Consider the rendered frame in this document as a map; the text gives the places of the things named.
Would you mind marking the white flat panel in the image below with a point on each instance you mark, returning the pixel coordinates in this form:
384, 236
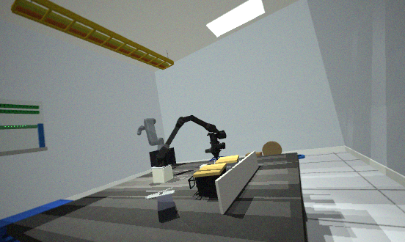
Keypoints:
230, 184

